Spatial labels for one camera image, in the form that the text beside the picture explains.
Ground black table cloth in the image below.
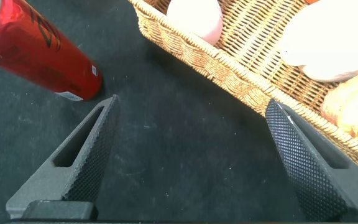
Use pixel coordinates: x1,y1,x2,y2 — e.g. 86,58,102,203
0,0,358,224

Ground red soda can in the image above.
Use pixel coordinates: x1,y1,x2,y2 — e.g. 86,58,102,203
0,0,103,102

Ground wicker basket brown handles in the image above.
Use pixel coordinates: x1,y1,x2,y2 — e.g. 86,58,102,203
127,0,358,183

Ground pale pink peach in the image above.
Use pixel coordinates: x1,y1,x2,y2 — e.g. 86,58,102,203
165,0,224,46

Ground toy napa cabbage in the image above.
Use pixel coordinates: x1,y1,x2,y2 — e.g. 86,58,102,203
278,0,358,83

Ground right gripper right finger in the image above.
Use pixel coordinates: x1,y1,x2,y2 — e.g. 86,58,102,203
265,98,358,223

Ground brown bread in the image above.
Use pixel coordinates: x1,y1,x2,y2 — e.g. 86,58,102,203
320,72,358,152

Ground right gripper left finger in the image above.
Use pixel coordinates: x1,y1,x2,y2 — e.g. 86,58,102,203
6,94,120,220

